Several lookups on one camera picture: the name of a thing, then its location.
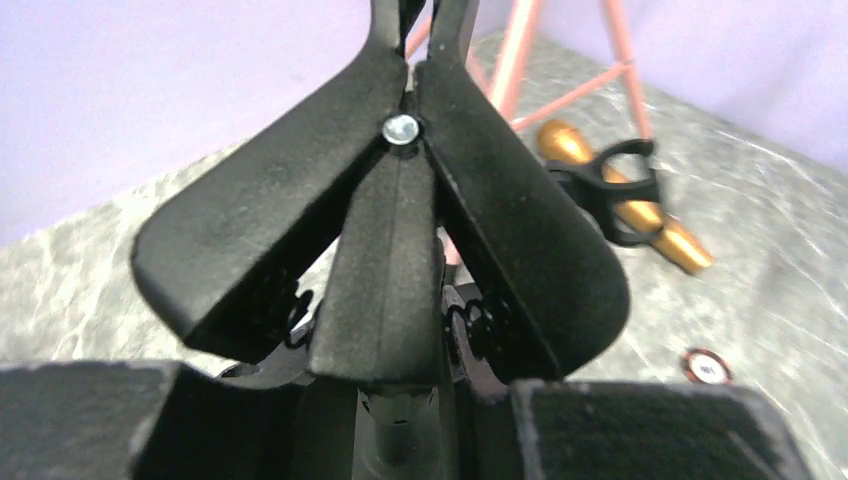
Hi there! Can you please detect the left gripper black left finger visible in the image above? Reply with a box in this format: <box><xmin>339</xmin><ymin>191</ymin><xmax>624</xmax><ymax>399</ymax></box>
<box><xmin>1</xmin><ymin>362</ymin><xmax>304</xmax><ymax>479</ymax></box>

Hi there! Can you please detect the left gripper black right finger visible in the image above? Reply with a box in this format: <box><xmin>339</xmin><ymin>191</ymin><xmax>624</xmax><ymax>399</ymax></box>
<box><xmin>463</xmin><ymin>380</ymin><xmax>812</xmax><ymax>479</ymax></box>

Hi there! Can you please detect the black round-base fork mic stand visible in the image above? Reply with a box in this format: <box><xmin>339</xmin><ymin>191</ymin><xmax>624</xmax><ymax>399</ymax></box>
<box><xmin>131</xmin><ymin>1</ymin><xmax>629</xmax><ymax>479</ymax></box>

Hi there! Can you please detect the pink music stand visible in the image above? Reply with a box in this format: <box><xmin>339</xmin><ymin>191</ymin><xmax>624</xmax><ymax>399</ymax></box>
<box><xmin>404</xmin><ymin>0</ymin><xmax>657</xmax><ymax>266</ymax></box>

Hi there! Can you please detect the brown poker chip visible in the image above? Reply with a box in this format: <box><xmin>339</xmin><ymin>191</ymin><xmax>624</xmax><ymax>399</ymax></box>
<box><xmin>681</xmin><ymin>348</ymin><xmax>733</xmax><ymax>385</ymax></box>

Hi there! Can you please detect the gold microphone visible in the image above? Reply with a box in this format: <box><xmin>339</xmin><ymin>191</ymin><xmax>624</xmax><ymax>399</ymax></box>
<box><xmin>536</xmin><ymin>119</ymin><xmax>714</xmax><ymax>275</ymax></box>

